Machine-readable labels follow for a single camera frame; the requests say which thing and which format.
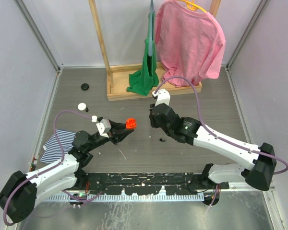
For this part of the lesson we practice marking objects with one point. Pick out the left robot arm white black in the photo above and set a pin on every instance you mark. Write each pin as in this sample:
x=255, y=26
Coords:
x=24, y=191

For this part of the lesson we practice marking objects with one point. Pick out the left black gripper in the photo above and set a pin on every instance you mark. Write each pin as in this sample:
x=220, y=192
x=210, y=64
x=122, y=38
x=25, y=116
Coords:
x=117, y=133

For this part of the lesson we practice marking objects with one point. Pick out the grey slotted cable duct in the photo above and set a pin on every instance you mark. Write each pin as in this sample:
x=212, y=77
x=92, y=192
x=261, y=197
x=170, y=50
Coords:
x=160, y=197

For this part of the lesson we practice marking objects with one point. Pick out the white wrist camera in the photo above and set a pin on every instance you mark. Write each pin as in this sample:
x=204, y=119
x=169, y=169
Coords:
x=103, y=125
x=162, y=96

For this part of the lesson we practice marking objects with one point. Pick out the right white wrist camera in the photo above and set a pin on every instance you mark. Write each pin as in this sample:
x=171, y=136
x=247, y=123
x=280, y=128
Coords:
x=162, y=96

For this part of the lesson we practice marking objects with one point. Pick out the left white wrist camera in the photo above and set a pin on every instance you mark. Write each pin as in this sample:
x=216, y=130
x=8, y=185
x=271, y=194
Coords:
x=103, y=125

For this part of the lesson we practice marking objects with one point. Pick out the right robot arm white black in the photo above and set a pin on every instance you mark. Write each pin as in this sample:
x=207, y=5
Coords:
x=252, y=163

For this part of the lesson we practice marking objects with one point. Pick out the yellow clothes hanger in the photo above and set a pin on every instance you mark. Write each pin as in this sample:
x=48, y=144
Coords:
x=192, y=6

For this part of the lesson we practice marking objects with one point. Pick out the wooden clothes rack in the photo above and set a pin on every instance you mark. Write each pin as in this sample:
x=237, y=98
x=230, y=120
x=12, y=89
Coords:
x=118, y=76

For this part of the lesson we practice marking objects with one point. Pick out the green tank top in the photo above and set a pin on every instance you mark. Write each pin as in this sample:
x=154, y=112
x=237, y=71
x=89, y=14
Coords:
x=142, y=81

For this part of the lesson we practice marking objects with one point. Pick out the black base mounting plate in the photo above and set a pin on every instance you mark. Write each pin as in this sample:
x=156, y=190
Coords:
x=175, y=183

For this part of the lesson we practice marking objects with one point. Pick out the black earbud case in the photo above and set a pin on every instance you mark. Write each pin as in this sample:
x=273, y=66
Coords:
x=84, y=86

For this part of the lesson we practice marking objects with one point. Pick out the white earbud case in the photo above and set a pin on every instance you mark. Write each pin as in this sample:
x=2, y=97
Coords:
x=82, y=106

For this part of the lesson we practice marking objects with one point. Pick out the grey-blue clothes hanger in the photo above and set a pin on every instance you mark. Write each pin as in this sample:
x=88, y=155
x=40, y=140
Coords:
x=150, y=28

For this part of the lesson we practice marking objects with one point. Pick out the blue white striped cloth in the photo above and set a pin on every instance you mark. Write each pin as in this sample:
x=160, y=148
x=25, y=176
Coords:
x=52, y=150

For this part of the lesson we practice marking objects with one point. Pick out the orange earbud case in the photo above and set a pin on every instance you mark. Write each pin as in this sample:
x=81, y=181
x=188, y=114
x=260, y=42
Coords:
x=130, y=123

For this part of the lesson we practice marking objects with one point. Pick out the pink t-shirt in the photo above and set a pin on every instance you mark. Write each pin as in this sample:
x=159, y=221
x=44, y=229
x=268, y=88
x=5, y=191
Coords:
x=190, y=44

